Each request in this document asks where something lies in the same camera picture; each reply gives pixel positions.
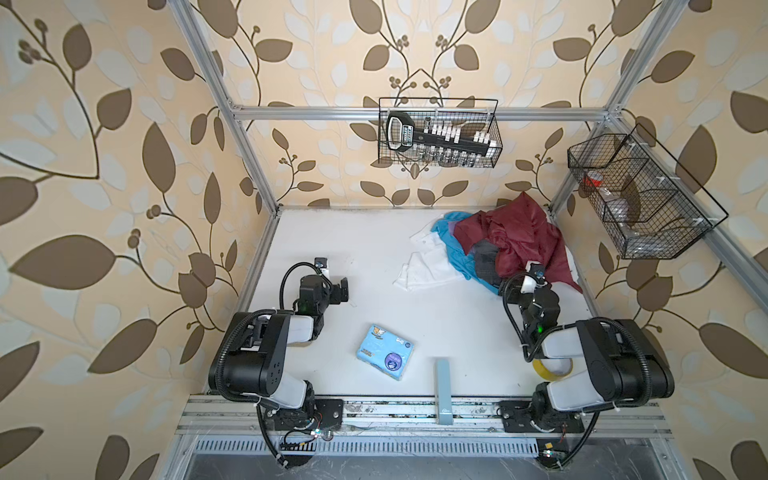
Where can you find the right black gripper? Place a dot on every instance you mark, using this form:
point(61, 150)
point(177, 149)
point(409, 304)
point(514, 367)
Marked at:
point(537, 291)

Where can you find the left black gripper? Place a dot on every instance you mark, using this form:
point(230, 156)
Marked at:
point(335, 290)

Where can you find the teal cloth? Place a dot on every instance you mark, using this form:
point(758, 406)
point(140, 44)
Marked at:
point(464, 263)

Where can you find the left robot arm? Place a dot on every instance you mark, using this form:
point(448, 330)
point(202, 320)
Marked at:
point(250, 364)

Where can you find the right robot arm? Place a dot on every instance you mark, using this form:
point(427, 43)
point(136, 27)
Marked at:
point(623, 369)

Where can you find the dark grey cloth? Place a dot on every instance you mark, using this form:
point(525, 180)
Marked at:
point(485, 254)

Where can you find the maroon cloth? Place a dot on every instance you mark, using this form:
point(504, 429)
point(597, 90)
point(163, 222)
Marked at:
point(521, 232)

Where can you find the white cloth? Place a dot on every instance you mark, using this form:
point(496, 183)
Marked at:
point(428, 266)

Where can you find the yellow tape roll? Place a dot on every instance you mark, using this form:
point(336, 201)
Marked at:
point(553, 369)

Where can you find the blue tissue pack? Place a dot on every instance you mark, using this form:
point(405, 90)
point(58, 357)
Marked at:
point(385, 351)

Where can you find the pale teal rectangular box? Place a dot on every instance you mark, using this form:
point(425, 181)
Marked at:
point(443, 392)

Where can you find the black socket tool set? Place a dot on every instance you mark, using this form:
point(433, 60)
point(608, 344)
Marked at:
point(429, 132)

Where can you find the right wire basket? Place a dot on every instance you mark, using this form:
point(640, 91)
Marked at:
point(652, 206)

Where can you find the wire basket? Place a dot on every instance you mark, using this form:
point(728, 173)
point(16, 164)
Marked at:
point(449, 103)
point(652, 206)

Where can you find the aluminium frame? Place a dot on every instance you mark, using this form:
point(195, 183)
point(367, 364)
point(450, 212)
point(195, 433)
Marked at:
point(690, 76)

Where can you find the back wire basket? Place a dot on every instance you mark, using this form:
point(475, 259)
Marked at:
point(449, 103)

